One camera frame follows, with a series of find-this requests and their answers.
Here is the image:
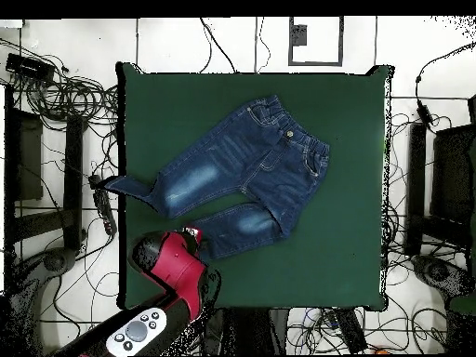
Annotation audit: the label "blue denim jeans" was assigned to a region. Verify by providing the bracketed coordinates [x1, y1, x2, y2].
[97, 93, 331, 260]

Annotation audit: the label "black power strip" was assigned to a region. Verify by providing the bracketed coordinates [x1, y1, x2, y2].
[87, 173, 119, 237]

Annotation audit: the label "dark green table cloth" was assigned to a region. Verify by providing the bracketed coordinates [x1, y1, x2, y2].
[115, 62, 394, 311]

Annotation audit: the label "black metal stand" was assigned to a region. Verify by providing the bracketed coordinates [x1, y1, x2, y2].
[403, 94, 476, 258]
[3, 84, 88, 258]

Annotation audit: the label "grey stand base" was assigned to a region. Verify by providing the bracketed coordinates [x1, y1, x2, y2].
[5, 246, 80, 356]

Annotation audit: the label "black slanted floor bar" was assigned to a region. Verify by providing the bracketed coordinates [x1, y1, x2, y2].
[334, 307, 368, 354]

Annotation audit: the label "small grey square plate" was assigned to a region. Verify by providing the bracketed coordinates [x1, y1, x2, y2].
[290, 23, 309, 46]

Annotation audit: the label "black rectangular box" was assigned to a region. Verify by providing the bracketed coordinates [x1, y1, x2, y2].
[6, 52, 57, 82]

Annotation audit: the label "dark stand base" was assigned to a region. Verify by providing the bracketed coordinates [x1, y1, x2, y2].
[410, 253, 475, 298]

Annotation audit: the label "black power adapter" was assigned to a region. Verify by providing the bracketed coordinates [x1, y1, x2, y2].
[415, 104, 433, 125]

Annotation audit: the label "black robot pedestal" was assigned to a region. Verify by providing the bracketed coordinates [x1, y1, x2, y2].
[202, 307, 291, 356]

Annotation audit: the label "tangled black cables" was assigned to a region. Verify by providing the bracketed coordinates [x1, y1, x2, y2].
[0, 38, 120, 127]

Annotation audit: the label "grey square floor frame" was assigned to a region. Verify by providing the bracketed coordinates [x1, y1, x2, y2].
[287, 16, 344, 67]

